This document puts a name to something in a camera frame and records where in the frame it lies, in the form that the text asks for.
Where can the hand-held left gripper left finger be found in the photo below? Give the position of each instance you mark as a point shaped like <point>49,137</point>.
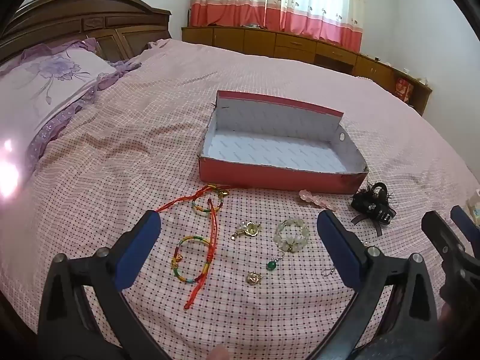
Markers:
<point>137,247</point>

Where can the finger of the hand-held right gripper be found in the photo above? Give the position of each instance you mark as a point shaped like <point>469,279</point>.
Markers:
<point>467,228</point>
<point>444,242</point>

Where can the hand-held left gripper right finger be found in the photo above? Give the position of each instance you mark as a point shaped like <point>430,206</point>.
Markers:
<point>337,247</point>

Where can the pink flower hair clip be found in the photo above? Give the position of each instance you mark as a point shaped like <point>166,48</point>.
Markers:
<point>317,198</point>

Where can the black feather hair clip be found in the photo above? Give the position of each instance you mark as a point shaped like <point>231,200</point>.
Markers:
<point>371,204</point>

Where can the gold rose earring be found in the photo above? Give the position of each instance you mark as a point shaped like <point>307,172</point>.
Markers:
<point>254,278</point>

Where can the red cardboard box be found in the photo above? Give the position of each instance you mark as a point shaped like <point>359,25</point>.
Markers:
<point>277,150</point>

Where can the person's left hand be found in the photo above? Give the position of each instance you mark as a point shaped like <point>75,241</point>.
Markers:
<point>219,354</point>

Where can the green bead earring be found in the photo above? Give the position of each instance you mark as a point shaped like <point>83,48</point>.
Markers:
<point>271,265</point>

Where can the pink checked bedspread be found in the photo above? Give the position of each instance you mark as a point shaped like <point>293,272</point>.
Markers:
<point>150,127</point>

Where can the red gift box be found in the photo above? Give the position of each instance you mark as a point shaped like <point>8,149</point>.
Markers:
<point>404,88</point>

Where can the purple floral pillow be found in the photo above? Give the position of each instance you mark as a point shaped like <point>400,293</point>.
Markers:
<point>48,82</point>

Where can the long wooden cabinet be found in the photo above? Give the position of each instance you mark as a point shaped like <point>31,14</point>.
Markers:
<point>292,45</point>

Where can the brown wooden headboard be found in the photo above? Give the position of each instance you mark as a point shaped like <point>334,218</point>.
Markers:
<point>75,11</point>

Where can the cream and pink curtain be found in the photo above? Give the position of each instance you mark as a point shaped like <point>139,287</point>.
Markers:
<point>277,3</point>

